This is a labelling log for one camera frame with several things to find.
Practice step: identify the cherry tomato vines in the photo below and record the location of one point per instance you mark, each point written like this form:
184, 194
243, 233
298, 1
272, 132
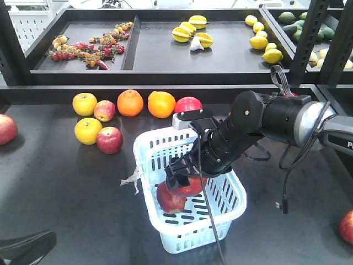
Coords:
96, 51

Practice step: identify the dark red apple edge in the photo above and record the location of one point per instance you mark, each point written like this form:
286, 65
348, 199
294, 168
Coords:
345, 227

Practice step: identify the yellow lemon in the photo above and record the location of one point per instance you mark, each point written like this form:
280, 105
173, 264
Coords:
258, 42

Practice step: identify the small pink apple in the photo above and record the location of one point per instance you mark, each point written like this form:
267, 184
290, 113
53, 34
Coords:
104, 110

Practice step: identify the yellow apple left front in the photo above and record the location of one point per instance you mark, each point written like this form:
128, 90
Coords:
86, 130

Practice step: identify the dark red apple front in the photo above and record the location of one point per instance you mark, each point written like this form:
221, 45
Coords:
171, 204

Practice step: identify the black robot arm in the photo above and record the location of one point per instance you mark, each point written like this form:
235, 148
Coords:
295, 120

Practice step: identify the red apple beside yellow fruit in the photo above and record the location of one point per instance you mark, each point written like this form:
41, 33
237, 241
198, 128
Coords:
110, 140

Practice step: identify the black upright rack post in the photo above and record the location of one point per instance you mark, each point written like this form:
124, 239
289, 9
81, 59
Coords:
315, 16

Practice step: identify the lone red apple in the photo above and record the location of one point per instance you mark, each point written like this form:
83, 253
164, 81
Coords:
9, 129

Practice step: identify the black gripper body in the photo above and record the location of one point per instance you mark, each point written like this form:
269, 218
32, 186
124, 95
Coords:
207, 159

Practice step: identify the yellow apple left rear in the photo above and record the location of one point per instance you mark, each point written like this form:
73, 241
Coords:
84, 104

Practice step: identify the light blue plastic basket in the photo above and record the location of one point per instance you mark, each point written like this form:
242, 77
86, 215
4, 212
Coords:
207, 207

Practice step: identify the red apple by oranges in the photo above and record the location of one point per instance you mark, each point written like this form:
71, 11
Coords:
187, 104

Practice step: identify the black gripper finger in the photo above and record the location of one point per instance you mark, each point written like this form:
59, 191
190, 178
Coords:
30, 249

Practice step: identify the white garlic bulb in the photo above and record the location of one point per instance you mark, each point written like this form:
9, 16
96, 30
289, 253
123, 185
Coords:
196, 44

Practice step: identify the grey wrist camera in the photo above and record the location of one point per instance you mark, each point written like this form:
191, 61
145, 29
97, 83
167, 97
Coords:
199, 117

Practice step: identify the yellow starfruit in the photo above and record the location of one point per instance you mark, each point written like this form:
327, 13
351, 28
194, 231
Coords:
181, 34

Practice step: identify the black wooden display table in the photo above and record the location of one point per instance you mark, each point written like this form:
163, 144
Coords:
50, 181

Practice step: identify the dark red apple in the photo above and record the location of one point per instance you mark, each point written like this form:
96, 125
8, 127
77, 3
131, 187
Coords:
171, 204
193, 189

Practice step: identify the orange fruit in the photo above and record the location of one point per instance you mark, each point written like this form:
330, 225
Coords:
161, 104
129, 103

